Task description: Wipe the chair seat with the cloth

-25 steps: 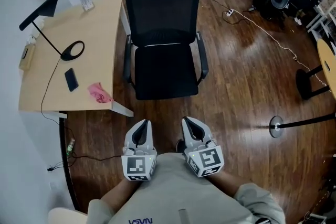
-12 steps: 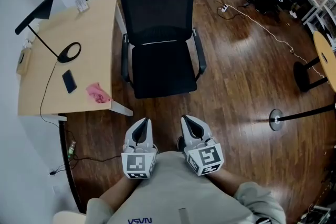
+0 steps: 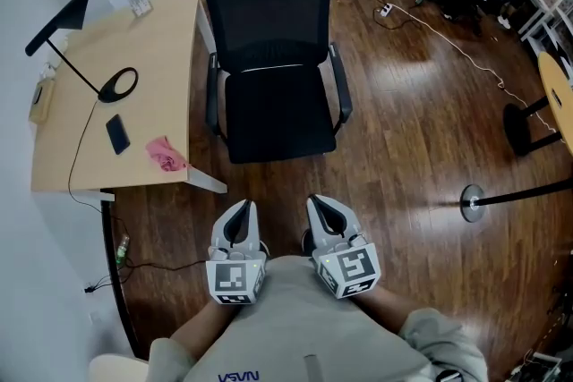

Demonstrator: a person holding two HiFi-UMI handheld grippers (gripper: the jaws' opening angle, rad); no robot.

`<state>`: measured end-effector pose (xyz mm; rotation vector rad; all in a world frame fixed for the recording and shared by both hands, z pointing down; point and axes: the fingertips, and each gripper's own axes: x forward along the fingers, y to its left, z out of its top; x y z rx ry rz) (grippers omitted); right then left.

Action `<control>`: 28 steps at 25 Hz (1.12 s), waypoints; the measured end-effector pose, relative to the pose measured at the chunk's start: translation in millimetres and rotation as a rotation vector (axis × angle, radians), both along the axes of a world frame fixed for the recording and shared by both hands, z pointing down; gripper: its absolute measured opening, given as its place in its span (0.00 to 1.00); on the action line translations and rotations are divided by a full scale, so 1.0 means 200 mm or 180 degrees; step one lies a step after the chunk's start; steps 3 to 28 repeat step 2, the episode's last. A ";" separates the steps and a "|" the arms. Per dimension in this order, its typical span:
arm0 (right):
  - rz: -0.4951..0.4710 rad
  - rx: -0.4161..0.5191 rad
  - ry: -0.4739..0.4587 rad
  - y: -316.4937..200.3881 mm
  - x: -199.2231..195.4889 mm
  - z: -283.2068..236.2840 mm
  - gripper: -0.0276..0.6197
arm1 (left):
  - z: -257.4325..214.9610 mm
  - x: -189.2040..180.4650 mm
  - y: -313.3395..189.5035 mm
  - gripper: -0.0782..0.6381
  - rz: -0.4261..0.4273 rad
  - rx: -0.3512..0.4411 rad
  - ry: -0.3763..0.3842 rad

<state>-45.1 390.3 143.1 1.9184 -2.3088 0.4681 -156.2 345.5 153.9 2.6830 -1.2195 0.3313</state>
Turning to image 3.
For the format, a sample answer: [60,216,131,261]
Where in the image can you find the green plastic bottle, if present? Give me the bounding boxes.
[115,234,133,268]

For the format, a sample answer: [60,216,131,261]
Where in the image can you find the white floor cable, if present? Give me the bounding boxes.
[388,5,563,136]

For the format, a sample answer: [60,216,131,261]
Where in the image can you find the white desk leg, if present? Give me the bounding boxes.
[184,166,229,195]
[195,0,218,55]

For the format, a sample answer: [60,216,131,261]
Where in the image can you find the black smartphone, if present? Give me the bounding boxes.
[105,113,132,157]

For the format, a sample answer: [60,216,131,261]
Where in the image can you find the person's left forearm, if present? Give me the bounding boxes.
[168,298,235,360]

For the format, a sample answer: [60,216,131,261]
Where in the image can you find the thin black floor cable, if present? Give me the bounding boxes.
[83,258,210,295]

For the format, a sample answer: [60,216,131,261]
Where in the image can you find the small white box on desk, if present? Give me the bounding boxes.
[127,0,152,18]

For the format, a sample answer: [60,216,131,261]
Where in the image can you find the black pole stand round base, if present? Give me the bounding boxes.
[459,180,573,224]

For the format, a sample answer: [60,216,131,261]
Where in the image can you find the black lamp cable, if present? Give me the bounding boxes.
[66,99,117,216]

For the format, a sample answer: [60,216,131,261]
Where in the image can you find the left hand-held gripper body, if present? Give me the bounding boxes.
[204,244,269,307]

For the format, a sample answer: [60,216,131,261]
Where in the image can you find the black office chair seat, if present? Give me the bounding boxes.
[223,65,338,166]

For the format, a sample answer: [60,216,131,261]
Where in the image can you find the person's right forearm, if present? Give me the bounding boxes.
[352,283,434,337]

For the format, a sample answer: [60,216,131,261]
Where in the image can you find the wooden tissue box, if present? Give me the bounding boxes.
[28,77,58,125]

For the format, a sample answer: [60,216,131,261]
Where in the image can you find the person's right shoe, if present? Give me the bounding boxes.
[299,226,315,258]

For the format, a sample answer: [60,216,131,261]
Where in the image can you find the white frame equipment cart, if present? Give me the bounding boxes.
[509,350,566,382]

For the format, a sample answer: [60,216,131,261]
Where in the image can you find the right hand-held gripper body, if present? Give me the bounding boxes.
[311,232,382,301]

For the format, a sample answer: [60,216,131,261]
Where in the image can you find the black desk lamp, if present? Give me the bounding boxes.
[24,0,140,106]

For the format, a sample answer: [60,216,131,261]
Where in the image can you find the white frame table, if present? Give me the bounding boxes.
[517,0,573,62]

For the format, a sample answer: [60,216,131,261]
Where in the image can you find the pink cloth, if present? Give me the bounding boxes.
[144,134,190,174]

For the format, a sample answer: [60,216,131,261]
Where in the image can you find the black mesh office chair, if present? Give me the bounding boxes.
[202,0,355,166]

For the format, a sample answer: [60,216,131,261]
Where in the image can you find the person's olive t-shirt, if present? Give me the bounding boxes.
[149,253,490,382]

